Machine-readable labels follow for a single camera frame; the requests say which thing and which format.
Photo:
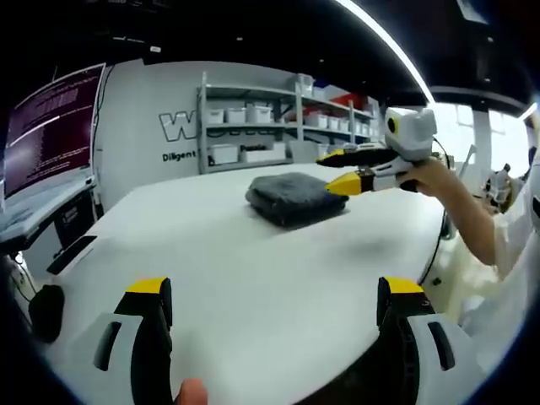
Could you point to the person's left hand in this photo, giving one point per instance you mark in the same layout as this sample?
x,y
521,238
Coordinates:
x,y
192,393

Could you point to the person's white shirt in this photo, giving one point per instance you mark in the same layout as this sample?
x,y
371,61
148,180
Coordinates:
x,y
506,270

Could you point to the grey metal storage shelf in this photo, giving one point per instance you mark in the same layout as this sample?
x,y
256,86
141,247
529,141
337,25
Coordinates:
x,y
270,122

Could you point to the person's right hand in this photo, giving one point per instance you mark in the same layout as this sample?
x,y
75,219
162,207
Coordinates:
x,y
426,179

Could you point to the white side desk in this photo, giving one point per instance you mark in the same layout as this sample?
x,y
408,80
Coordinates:
x,y
42,206

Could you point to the computer monitor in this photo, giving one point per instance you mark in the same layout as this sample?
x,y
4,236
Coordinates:
x,y
50,126

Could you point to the black computer mouse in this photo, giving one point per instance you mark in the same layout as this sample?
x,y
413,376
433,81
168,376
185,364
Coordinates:
x,y
46,312

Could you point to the dark grey towel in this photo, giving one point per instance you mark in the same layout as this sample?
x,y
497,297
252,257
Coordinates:
x,y
295,198

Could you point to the black keyboard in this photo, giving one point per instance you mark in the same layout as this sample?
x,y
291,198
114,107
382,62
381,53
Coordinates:
x,y
71,254

